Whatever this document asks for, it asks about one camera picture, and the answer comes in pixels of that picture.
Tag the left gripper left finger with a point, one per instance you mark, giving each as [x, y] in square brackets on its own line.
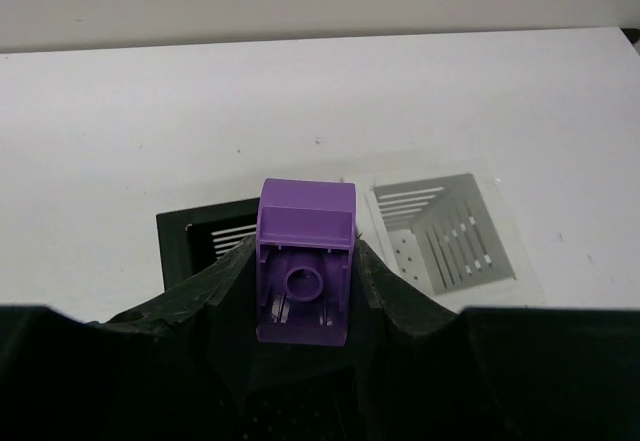
[158, 371]

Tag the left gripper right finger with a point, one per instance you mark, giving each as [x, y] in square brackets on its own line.
[488, 373]

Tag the purple lego brick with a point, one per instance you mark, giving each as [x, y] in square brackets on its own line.
[305, 242]

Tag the black slotted container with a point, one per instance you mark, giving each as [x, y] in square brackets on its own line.
[191, 240]

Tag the white slotted container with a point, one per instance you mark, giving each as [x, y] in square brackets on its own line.
[445, 230]

